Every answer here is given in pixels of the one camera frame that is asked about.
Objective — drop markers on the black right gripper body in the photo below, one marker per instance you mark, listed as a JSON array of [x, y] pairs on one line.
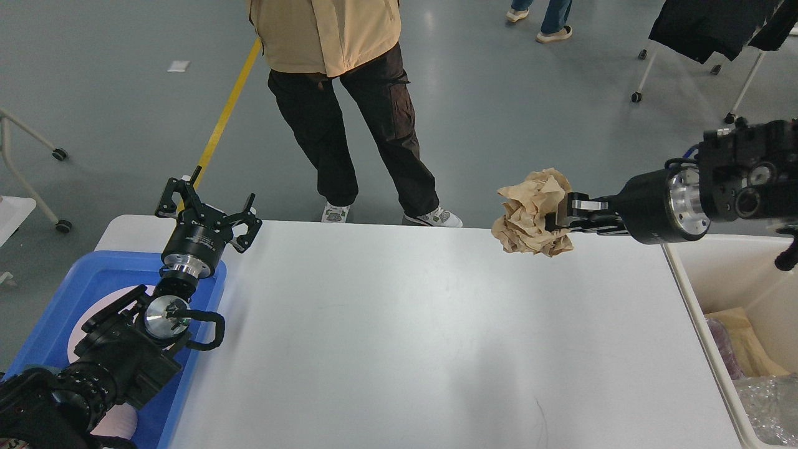
[[662, 206]]

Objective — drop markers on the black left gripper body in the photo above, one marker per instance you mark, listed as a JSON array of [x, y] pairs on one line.
[[195, 249]]

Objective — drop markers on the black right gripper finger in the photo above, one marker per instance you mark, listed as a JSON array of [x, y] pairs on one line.
[[603, 225], [580, 204]]

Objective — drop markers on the brown paper scrap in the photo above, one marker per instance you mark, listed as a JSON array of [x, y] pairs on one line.
[[522, 227]]

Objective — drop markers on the pink plate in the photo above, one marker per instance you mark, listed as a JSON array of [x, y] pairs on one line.
[[77, 334]]

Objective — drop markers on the brown paper bag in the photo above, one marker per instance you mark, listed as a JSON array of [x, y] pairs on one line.
[[747, 346]]

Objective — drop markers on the crushed pink can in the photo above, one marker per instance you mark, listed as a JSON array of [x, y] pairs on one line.
[[723, 342]]

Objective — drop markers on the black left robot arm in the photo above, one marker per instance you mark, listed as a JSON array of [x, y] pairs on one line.
[[128, 352]]

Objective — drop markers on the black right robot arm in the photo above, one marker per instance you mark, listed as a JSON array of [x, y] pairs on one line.
[[745, 172]]

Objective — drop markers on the beige plastic bin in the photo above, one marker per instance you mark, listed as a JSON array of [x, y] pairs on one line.
[[722, 272]]

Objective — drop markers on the blue plastic tray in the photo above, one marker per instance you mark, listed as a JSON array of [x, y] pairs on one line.
[[91, 278]]

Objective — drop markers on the white office chair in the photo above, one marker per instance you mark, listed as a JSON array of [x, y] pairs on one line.
[[668, 88]]

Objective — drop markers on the black jacket on chair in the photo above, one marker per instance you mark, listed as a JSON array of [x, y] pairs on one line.
[[699, 29]]

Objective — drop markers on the person in beige jacket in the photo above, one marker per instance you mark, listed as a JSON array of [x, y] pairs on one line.
[[308, 45]]

